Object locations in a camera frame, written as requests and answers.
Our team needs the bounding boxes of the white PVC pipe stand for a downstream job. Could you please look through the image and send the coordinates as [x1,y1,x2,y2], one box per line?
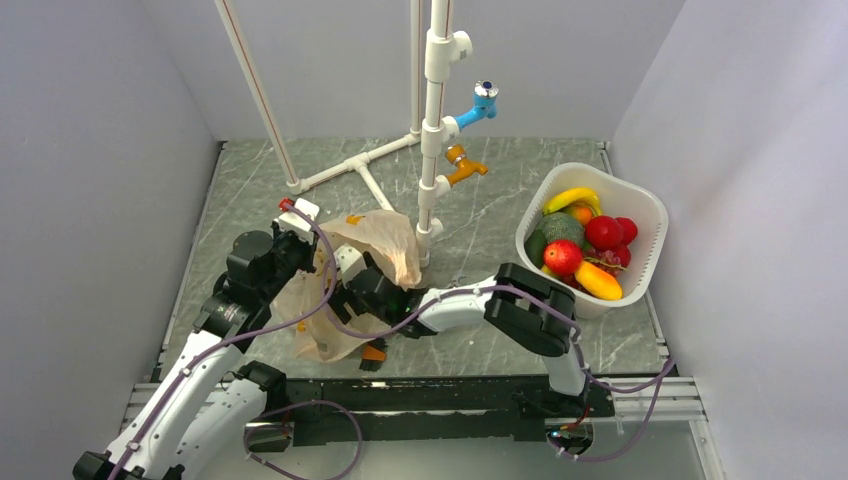
[214,1,473,267]

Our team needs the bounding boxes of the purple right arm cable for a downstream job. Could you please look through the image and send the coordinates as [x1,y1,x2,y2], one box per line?
[321,261,677,464]

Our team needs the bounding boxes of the orange plastic bag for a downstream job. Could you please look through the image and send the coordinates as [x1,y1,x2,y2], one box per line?
[272,209,422,363]

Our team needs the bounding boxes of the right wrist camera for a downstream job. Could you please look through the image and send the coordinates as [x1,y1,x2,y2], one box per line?
[334,243,367,284]

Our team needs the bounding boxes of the silver combination wrench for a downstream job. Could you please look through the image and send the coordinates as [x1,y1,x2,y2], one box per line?
[448,275,468,288]

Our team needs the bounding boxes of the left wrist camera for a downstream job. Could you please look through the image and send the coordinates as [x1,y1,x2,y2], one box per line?
[274,198,321,244]

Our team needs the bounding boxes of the yellow fake mango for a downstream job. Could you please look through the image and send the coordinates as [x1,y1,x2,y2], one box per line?
[574,261,623,301]

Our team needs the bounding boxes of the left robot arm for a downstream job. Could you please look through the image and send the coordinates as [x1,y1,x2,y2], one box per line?
[72,227,319,479]

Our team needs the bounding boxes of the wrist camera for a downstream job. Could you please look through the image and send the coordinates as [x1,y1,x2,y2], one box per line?
[274,198,321,244]
[334,243,367,284]

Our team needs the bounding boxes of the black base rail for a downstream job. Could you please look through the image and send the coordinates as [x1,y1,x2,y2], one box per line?
[246,375,615,453]

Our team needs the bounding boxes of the blue tap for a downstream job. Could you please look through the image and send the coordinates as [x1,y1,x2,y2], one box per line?
[455,80,499,131]

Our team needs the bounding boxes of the fake orange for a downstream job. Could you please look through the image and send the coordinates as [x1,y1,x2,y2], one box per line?
[566,203,595,227]

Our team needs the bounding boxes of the black orange hex key set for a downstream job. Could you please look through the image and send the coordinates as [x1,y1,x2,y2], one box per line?
[359,338,388,372]

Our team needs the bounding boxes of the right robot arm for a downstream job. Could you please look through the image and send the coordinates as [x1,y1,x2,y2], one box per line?
[329,263,590,415]

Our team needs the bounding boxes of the white plastic basket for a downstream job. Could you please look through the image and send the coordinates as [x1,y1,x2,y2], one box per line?
[515,163,669,318]

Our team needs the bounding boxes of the green fake avocado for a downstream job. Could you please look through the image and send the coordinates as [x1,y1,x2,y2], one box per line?
[524,229,548,268]

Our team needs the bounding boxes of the yellow fake banana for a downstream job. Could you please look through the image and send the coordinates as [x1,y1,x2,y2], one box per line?
[541,187,603,216]

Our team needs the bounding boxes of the bright red fake apple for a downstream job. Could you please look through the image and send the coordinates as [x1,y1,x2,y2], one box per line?
[542,239,583,277]

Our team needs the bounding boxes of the red fake tomato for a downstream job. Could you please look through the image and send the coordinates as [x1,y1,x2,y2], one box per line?
[615,217,639,245]

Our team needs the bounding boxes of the orange tap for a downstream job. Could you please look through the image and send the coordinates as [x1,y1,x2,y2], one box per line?
[445,144,488,187]

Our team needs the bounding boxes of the green fake melon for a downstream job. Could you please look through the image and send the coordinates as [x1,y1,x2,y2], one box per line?
[536,212,585,247]

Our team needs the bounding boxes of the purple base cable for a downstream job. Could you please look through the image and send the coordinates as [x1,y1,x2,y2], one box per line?
[242,398,364,480]

